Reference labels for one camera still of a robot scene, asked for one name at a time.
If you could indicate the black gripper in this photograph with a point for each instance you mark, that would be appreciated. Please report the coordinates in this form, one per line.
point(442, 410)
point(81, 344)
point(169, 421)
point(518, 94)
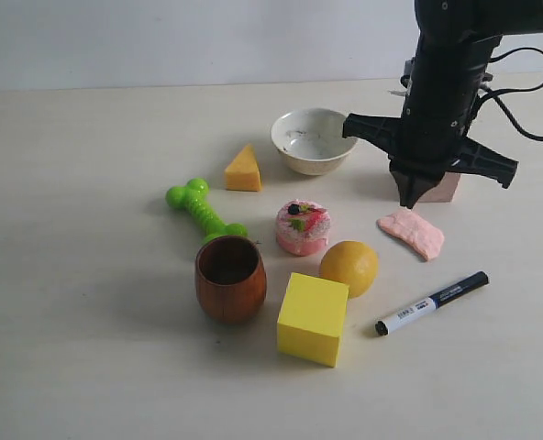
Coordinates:
point(430, 137)

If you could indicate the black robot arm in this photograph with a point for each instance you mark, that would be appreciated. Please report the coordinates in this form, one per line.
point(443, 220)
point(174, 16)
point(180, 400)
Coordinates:
point(448, 23)

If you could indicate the light wooden cube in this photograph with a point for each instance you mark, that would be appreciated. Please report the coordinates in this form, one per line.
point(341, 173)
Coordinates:
point(444, 192)

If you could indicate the yellow lemon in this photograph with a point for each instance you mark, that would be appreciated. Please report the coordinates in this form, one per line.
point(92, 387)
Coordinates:
point(352, 263)

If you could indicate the white ceramic bowl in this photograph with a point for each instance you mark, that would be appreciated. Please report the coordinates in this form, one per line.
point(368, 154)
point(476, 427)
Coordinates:
point(309, 141)

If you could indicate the pink toy cake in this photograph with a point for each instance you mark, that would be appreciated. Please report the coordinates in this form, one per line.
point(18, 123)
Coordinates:
point(302, 227)

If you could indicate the black white marker pen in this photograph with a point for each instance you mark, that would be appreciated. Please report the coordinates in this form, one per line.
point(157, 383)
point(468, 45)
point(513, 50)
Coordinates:
point(429, 304)

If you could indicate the yellow cheese wedge toy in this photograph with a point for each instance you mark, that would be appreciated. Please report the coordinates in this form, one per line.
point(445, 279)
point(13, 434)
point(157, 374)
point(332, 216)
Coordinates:
point(243, 172)

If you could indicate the yellow foam cube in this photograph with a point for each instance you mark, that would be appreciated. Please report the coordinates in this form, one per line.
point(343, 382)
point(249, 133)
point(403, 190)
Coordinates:
point(311, 320)

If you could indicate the brown wooden cup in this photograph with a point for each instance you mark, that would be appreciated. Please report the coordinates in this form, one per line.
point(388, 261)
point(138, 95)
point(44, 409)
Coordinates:
point(230, 280)

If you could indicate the green bone dog toy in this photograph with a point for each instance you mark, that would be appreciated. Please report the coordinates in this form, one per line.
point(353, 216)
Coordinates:
point(192, 198)

